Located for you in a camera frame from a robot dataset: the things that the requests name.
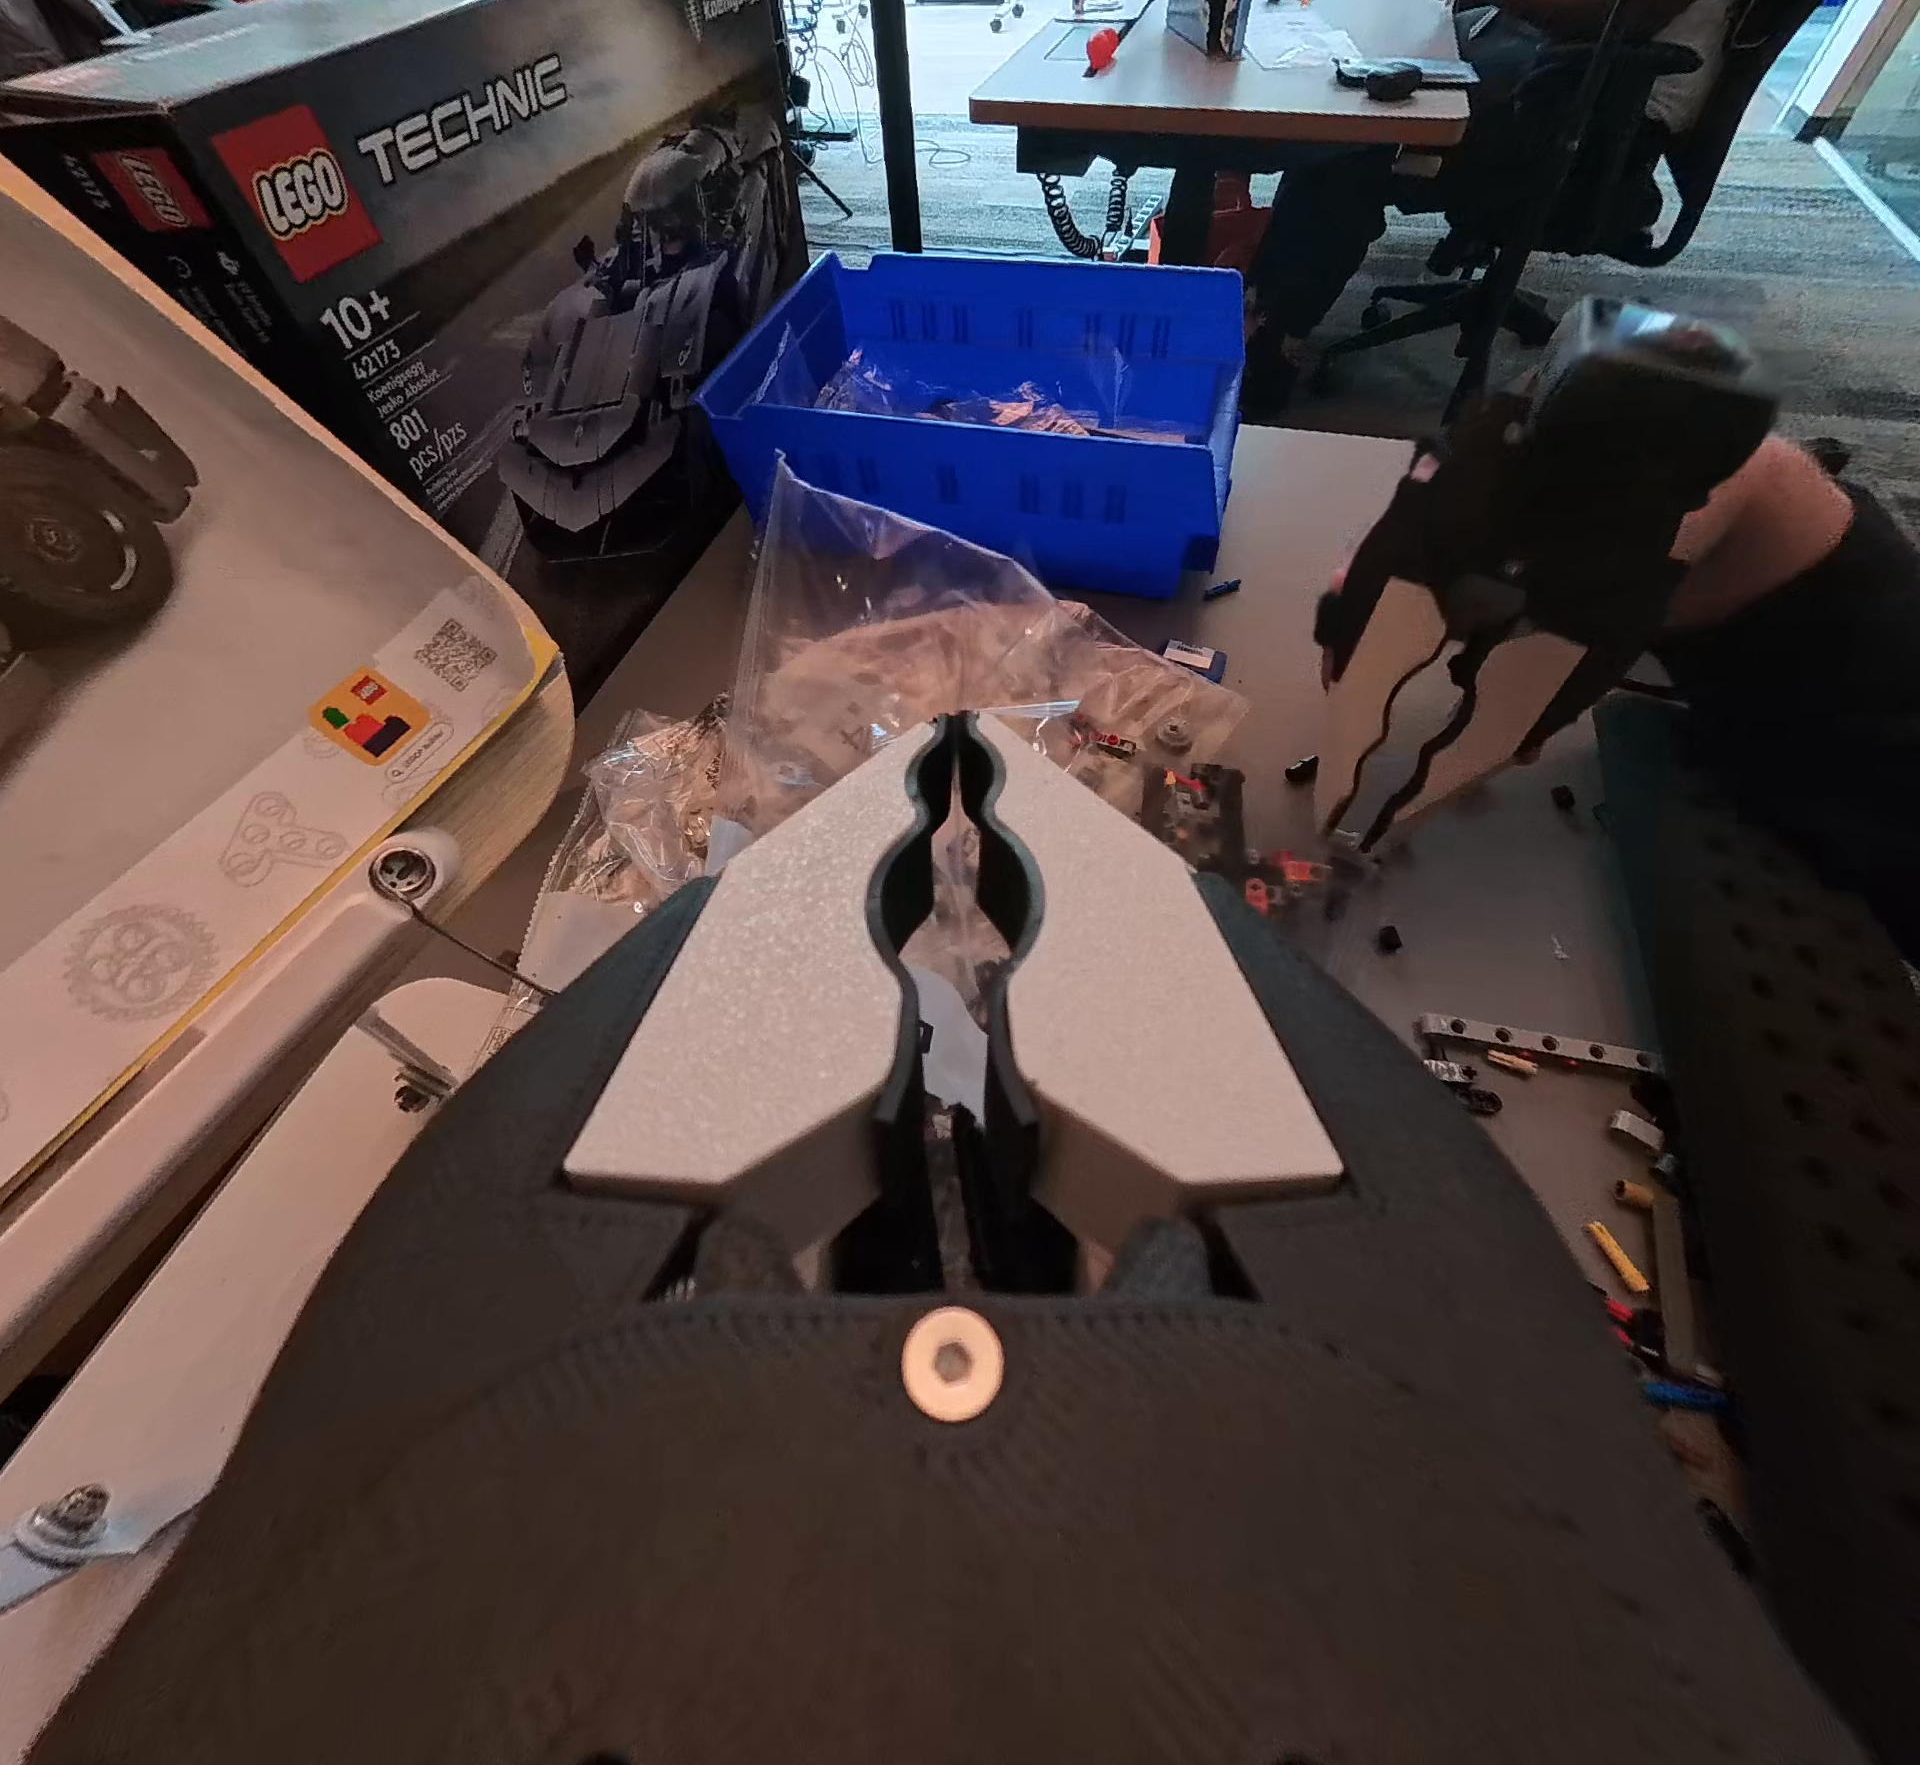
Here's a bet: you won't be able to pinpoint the black coiled cable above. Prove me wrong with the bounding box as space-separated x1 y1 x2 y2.
1039 163 1138 262

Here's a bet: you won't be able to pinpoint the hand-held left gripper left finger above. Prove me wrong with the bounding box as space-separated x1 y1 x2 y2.
561 712 968 1293

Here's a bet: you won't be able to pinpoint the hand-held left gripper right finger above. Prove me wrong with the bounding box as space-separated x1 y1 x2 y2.
960 712 1346 1293

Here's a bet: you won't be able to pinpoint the clear plastic bags in bin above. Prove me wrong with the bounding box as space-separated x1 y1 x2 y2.
765 325 1216 448

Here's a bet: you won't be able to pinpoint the wooden and white book stand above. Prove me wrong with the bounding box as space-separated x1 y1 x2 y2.
0 624 603 1765

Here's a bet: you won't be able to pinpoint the black office chair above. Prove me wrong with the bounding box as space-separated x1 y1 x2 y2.
1321 0 1920 425

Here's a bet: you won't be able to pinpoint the blue plastic bin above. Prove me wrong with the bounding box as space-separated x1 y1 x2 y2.
697 250 1246 599

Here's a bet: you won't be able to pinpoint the car building instruction booklet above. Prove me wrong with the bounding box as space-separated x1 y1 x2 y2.
0 198 560 1154

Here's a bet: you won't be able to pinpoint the long grey holed beam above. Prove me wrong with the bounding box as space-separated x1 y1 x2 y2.
1417 1012 1664 1079

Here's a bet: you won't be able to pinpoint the person's right forearm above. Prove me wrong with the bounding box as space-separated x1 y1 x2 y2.
1650 481 1920 973

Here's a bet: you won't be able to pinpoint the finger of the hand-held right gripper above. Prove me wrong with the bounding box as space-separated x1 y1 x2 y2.
1355 629 1595 851
1313 578 1456 843

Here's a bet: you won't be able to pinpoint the black steel pillar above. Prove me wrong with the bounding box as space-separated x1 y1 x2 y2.
854 0 926 254

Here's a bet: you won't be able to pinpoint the wooden office desk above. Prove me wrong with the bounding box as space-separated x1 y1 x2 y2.
966 0 1479 267

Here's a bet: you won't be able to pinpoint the person's right hand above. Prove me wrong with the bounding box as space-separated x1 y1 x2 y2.
1661 434 1858 632

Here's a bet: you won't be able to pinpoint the pile of toy bricks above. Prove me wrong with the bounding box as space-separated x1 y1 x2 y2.
1087 715 1741 1422

